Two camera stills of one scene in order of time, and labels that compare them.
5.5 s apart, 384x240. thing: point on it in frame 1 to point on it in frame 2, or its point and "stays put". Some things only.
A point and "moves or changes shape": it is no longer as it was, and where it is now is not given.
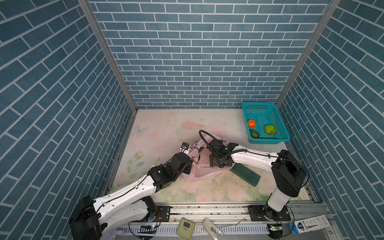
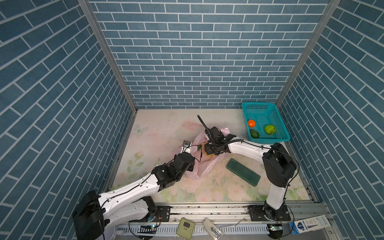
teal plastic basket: x=264 y=123 stays put
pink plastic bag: x=201 y=156 moves or changes shape
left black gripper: x=189 y=165 stays put
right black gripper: x=213 y=163 to x=207 y=149
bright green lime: x=270 y=129 stays put
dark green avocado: x=254 y=134 stays put
